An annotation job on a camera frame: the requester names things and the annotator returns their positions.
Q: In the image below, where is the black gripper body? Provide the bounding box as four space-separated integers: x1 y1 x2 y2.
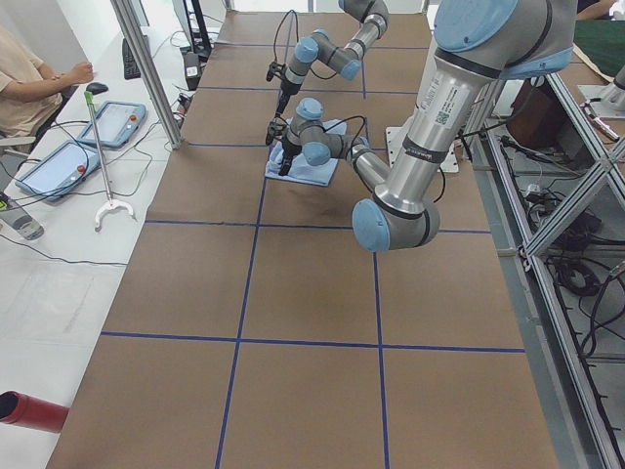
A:
281 137 302 164
280 78 300 97

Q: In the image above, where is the light blue t-shirt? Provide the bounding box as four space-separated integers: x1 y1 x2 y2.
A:
265 141 338 187

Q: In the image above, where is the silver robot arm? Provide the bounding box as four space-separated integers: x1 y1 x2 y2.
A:
266 0 577 252
267 0 389 117

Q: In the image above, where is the black keyboard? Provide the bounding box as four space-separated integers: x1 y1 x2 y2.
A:
121 38 141 80

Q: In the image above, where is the upper teach pendant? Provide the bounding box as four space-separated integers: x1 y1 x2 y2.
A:
89 101 146 149

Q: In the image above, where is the teach pendant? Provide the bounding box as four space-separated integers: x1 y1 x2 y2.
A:
89 101 146 149
15 141 100 200

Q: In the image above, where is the black computer mouse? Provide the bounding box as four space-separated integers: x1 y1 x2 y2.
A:
86 82 108 95

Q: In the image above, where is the metal reacher grabber tool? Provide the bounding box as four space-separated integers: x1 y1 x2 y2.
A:
84 91 137 233

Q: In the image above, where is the lower teach pendant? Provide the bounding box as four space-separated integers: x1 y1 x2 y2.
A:
15 141 100 200

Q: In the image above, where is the seated person beige shirt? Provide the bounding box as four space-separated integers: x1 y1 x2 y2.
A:
1 28 94 139

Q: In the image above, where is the grey water bottle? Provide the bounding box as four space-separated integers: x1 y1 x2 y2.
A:
1 192 45 240

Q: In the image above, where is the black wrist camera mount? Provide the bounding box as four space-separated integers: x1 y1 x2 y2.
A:
266 61 285 82
265 120 289 146

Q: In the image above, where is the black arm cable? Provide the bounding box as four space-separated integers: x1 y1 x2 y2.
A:
321 114 368 148
271 9 343 81

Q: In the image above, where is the aluminium frame post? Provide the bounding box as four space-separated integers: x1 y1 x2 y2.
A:
110 0 182 149

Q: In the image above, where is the aluminium side frame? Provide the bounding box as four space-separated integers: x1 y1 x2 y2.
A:
465 64 624 468

